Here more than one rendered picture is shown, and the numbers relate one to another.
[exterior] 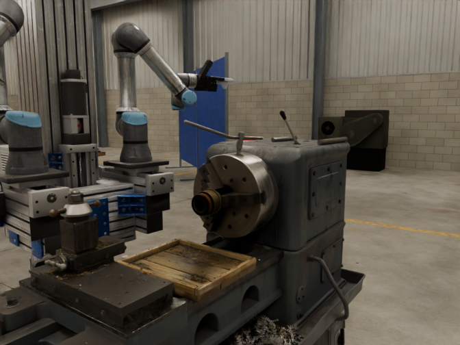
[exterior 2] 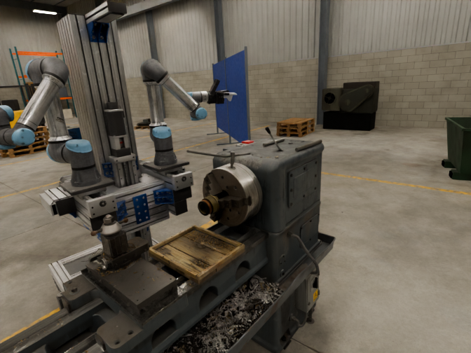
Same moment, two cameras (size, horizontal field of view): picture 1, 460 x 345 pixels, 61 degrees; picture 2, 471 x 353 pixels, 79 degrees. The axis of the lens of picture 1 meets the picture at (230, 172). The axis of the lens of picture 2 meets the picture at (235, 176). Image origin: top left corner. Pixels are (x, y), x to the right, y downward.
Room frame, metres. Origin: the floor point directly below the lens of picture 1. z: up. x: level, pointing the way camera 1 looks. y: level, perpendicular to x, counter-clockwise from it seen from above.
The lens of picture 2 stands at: (0.06, -0.17, 1.63)
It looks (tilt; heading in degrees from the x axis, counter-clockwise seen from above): 18 degrees down; 5
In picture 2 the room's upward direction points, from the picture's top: 3 degrees counter-clockwise
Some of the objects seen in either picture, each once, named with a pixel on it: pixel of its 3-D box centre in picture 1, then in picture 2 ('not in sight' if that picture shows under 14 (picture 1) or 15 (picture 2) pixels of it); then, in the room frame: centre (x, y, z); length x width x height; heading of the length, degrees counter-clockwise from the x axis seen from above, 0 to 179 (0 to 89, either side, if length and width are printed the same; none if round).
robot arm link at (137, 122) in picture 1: (134, 125); (162, 137); (1.86, 0.45, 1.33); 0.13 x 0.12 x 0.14; 27
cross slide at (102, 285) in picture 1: (93, 280); (126, 274); (0.97, 0.36, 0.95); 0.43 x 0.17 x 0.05; 54
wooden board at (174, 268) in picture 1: (187, 265); (196, 249); (1.24, 0.14, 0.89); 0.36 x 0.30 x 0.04; 54
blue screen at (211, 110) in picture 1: (197, 124); (228, 102); (8.25, 0.68, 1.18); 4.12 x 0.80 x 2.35; 18
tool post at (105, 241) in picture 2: (80, 231); (115, 241); (1.01, 0.40, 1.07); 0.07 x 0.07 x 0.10; 54
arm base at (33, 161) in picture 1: (27, 159); (85, 174); (1.48, 0.78, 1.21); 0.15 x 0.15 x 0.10
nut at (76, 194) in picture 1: (75, 196); (108, 218); (1.01, 0.41, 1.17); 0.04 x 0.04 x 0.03
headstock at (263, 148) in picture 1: (279, 184); (270, 177); (1.78, -0.23, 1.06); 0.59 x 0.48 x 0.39; 144
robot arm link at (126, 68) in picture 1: (126, 83); (155, 104); (1.97, 0.51, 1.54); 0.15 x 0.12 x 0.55; 27
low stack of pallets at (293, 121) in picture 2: not in sight; (296, 127); (9.53, -1.37, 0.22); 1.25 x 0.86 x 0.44; 149
